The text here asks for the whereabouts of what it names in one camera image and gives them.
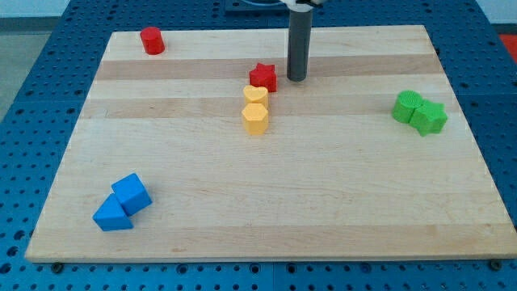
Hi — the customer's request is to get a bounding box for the red cylinder block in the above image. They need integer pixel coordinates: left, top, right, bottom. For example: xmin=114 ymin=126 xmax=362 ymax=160
xmin=140 ymin=27 xmax=165 ymax=55

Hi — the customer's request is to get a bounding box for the yellow heart block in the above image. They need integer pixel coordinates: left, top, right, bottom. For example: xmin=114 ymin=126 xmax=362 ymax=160
xmin=242 ymin=85 xmax=269 ymax=108

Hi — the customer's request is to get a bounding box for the green cylinder block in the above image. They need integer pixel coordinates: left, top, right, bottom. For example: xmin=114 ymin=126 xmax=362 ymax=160
xmin=392 ymin=91 xmax=423 ymax=124

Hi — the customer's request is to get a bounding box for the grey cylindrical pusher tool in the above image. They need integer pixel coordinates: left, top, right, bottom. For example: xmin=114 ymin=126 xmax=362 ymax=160
xmin=287 ymin=11 xmax=313 ymax=82

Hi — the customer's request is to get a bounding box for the wooden board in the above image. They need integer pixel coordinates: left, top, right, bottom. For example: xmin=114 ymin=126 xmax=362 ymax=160
xmin=26 ymin=25 xmax=516 ymax=263

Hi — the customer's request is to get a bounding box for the red star block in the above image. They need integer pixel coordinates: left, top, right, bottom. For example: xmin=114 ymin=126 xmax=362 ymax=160
xmin=249 ymin=63 xmax=278 ymax=92

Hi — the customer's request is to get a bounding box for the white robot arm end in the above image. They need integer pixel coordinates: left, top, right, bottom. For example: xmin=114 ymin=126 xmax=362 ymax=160
xmin=280 ymin=0 xmax=327 ymax=13

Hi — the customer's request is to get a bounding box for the blue cube block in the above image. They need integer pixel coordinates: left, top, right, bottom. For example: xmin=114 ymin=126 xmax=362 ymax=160
xmin=111 ymin=173 xmax=153 ymax=216

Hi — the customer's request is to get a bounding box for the yellow hexagon block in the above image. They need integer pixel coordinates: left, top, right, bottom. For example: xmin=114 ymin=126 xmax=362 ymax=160
xmin=242 ymin=103 xmax=269 ymax=135

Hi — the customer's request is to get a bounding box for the blue triangle block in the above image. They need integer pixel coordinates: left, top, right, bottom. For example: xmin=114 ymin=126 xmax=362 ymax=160
xmin=92 ymin=193 xmax=133 ymax=231

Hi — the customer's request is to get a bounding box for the green star block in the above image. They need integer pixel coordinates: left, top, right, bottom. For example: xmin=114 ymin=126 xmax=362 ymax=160
xmin=409 ymin=99 xmax=448 ymax=137

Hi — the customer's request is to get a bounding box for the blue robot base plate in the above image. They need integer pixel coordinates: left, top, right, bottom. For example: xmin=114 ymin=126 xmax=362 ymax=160
xmin=222 ymin=0 xmax=288 ymax=15

